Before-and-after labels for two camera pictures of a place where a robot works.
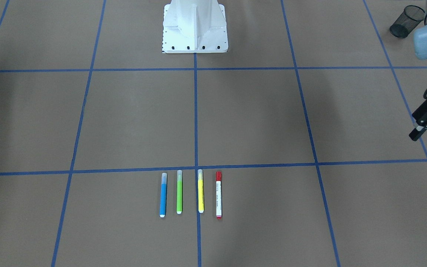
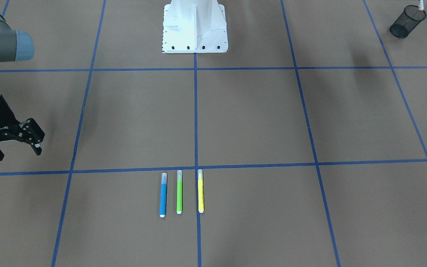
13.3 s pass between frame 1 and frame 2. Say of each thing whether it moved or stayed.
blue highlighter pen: stayed
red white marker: moved
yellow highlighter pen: stayed
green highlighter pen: stayed
